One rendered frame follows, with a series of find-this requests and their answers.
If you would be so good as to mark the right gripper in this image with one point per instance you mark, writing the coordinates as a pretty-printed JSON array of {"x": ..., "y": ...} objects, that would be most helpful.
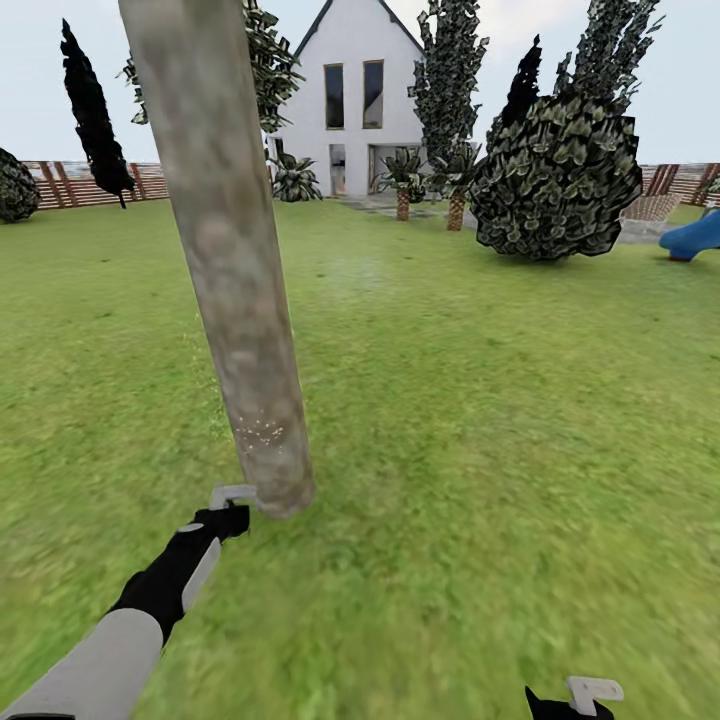
[{"x": 559, "y": 710}]

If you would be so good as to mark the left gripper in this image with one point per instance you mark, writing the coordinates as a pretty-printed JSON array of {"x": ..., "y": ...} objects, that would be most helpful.
[{"x": 235, "y": 518}]

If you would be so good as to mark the fixed window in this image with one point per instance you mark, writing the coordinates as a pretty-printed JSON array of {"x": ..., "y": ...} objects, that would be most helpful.
[{"x": 337, "y": 155}]

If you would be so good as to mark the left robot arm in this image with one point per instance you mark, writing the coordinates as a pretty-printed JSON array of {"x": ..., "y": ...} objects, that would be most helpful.
[{"x": 101, "y": 676}]

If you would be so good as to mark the garden chair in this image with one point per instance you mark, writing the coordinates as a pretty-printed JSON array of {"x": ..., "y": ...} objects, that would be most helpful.
[{"x": 652, "y": 209}]

